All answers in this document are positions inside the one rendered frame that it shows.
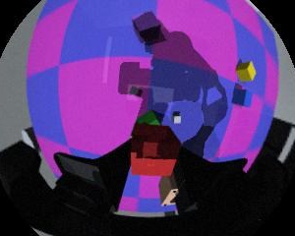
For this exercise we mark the blue block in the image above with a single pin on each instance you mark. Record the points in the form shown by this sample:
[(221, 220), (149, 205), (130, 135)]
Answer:
[(242, 97)]

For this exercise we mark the red block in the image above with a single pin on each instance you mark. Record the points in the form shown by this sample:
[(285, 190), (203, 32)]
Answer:
[(154, 150)]

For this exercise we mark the small white cube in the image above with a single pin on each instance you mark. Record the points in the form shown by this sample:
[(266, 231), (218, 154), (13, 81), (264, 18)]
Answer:
[(176, 118)]

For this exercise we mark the yellow cube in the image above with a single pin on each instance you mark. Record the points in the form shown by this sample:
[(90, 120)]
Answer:
[(245, 71)]

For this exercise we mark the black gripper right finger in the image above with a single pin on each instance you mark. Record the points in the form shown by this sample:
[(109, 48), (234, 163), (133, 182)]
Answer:
[(195, 175)]

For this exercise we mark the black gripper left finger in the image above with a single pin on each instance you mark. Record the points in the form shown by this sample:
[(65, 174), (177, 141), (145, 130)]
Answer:
[(109, 172)]

